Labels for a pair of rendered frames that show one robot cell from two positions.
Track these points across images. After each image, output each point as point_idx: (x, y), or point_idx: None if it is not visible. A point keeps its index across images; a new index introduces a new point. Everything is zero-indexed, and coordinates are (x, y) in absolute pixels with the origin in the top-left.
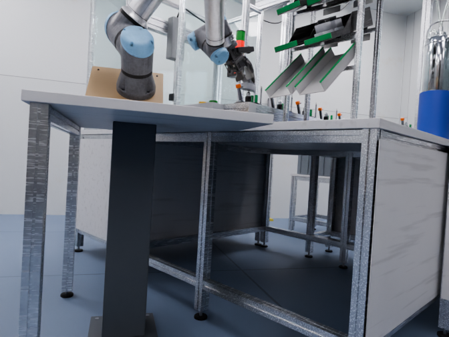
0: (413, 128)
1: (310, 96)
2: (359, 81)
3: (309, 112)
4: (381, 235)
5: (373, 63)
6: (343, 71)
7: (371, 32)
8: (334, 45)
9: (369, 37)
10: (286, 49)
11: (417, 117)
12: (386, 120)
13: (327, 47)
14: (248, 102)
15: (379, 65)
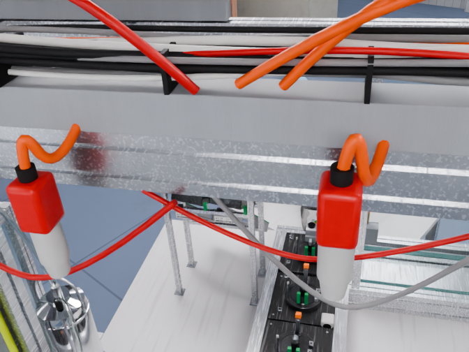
0: (146, 256)
1: (250, 269)
2: (184, 232)
3: (291, 350)
4: None
5: (174, 236)
6: (199, 225)
7: (173, 210)
8: (218, 220)
9: (176, 214)
10: (263, 204)
11: None
12: (164, 225)
13: (228, 221)
14: (278, 225)
15: (168, 239)
